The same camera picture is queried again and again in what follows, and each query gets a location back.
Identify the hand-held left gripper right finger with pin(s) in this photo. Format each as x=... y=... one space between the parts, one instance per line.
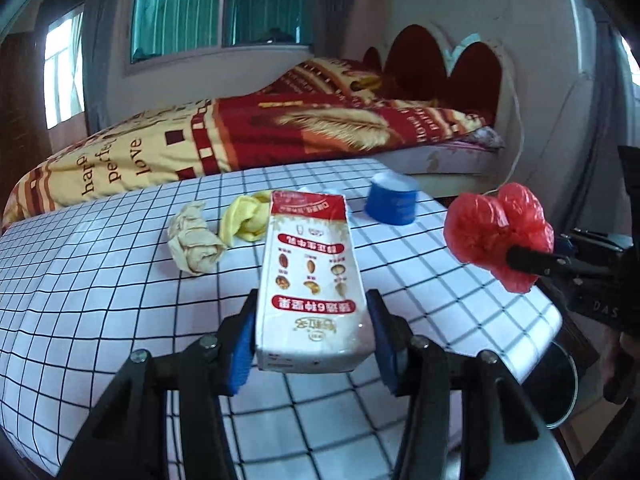
x=387 y=355

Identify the floral mattress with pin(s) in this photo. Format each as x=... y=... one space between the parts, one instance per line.
x=450 y=157

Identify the person's right hand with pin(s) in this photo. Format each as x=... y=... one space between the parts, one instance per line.
x=612 y=370

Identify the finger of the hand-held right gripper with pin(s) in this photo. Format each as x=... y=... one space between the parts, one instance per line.
x=595 y=241
x=535 y=260

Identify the grey curtain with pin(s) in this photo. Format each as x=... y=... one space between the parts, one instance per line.
x=345 y=10
x=97 y=60

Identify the blue paper cup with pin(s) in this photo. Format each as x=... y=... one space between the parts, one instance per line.
x=392 y=205

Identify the floral pillow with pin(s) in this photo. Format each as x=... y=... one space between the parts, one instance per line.
x=487 y=137

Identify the red white milk carton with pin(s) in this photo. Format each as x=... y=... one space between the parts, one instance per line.
x=310 y=280

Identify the red yellow printed blanket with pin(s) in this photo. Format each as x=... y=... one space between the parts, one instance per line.
x=250 y=130

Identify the window with teal curtain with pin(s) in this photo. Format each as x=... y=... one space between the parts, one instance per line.
x=170 y=15

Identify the checkered white tablecloth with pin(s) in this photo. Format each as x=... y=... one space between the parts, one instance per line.
x=100 y=310

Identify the bright side window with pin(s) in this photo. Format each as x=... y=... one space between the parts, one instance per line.
x=62 y=70

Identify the black plastic bucket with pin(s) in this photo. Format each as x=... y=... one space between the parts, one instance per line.
x=550 y=385

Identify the red plastic bag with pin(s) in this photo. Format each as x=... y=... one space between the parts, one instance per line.
x=485 y=230

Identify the yellow crumpled cloth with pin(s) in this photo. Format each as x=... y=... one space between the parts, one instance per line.
x=242 y=220

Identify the white red bed headboard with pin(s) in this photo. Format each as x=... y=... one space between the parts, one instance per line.
x=415 y=60

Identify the brown wooden wardrobe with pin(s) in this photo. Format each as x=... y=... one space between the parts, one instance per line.
x=25 y=110

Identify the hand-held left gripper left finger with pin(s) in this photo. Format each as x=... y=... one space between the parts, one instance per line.
x=242 y=355

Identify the crumpled beige bag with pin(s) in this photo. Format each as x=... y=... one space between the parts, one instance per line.
x=192 y=240

